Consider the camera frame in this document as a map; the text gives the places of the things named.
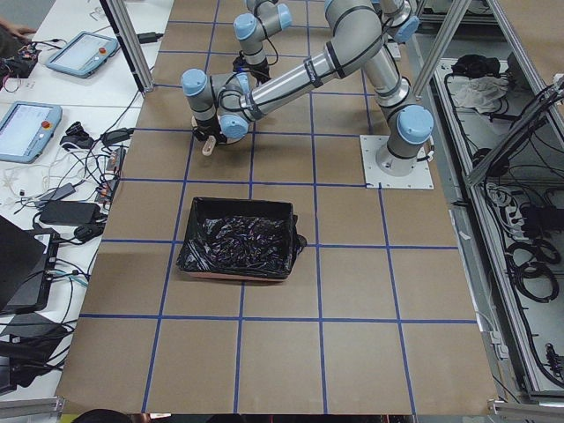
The bin with black liner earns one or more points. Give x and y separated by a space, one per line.
240 239

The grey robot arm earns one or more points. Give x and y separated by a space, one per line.
225 105
376 20

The far blue teach pendant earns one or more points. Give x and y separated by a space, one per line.
83 55

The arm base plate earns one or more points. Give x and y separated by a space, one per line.
385 171

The beige plastic dustpan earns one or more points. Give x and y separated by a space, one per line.
209 146

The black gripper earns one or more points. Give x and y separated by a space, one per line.
205 131

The blue teach pendant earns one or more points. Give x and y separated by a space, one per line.
83 55
26 129

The black power adapter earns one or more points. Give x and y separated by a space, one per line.
66 213

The near blue teach pendant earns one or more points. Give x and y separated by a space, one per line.
26 129

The white crumpled cloth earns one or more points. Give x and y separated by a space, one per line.
482 94

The aluminium frame post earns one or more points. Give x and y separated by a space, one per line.
119 20

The black laptop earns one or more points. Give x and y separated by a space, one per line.
27 259

